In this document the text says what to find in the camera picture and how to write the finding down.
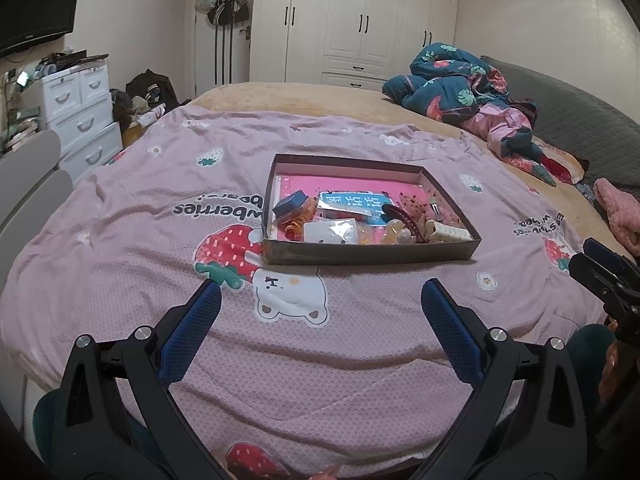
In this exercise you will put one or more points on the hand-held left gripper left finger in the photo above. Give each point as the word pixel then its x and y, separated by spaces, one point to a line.
pixel 192 330

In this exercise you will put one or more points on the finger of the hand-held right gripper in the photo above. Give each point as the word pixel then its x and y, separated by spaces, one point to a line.
pixel 595 270
pixel 605 250

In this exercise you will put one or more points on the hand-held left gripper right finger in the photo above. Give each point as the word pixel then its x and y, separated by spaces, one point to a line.
pixel 450 330

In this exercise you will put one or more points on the white comb hair claw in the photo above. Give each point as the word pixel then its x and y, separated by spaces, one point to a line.
pixel 450 233

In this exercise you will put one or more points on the dark cardboard box pink lining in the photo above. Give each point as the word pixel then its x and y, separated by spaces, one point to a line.
pixel 370 255

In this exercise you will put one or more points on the clear hair claw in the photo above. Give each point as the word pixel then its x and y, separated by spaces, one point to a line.
pixel 395 234

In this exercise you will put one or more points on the maroon hair clip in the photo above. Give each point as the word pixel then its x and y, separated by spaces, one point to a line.
pixel 400 212

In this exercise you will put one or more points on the small blue box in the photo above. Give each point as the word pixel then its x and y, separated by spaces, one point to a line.
pixel 290 205

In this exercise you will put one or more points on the blue printed packet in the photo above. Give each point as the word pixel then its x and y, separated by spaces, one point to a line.
pixel 350 205

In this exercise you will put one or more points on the person's right hand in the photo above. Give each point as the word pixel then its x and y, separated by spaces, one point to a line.
pixel 610 372

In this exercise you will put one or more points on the pink plush cloth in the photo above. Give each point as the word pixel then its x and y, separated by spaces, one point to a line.
pixel 617 210

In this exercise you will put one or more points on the person's right leg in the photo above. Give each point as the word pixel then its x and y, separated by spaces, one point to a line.
pixel 587 360

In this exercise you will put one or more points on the person's leg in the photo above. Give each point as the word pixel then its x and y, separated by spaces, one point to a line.
pixel 47 425
pixel 587 360

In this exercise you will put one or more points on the pink strawberry printed blanket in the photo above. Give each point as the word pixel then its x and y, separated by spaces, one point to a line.
pixel 150 260

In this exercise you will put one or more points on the red printed cloth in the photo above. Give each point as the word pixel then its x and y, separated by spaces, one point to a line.
pixel 565 162

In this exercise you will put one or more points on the grey padded headboard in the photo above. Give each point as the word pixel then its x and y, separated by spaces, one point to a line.
pixel 575 120

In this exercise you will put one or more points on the dark striped cloth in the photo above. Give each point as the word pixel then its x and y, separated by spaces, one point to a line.
pixel 522 110

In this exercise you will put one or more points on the person's left leg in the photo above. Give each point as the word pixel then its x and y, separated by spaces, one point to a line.
pixel 47 425

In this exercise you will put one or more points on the white sock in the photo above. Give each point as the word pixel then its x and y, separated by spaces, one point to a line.
pixel 151 115

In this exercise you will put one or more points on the grey upholstered chair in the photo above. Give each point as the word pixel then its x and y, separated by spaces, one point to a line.
pixel 30 170

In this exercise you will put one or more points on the teal floral quilt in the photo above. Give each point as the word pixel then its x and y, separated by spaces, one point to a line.
pixel 440 90

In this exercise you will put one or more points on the white drawer cabinet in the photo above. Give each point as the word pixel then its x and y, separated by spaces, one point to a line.
pixel 85 125

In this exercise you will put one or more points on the pile of dark clothes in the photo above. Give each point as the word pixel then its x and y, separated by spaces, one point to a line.
pixel 122 107

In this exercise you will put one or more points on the white door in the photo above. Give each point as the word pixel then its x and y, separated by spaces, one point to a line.
pixel 205 60

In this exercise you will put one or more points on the black device on cabinet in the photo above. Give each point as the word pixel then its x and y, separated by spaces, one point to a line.
pixel 75 57

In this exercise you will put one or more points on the lit phone screen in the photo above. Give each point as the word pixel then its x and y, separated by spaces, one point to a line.
pixel 23 78

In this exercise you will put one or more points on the black striped hanging bag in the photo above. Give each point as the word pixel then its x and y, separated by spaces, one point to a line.
pixel 220 10

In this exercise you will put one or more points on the white wardrobe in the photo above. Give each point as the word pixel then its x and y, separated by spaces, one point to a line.
pixel 350 20

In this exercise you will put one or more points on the grey hanging bag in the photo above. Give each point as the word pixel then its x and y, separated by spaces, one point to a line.
pixel 241 4

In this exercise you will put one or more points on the black wall television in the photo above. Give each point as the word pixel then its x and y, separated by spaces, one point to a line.
pixel 35 5

